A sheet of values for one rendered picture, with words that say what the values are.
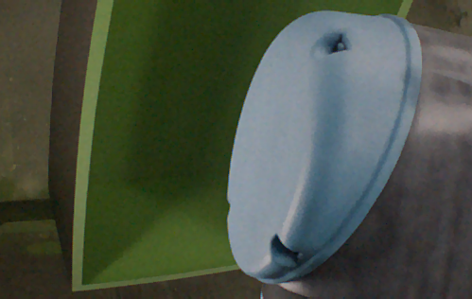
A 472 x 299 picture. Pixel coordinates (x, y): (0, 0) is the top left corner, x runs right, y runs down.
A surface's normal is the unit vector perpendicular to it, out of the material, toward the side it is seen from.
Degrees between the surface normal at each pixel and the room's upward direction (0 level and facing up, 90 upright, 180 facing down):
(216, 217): 12
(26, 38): 57
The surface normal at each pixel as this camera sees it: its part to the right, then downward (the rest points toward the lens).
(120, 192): 0.26, -0.72
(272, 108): -0.95, -0.18
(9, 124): 0.40, -0.01
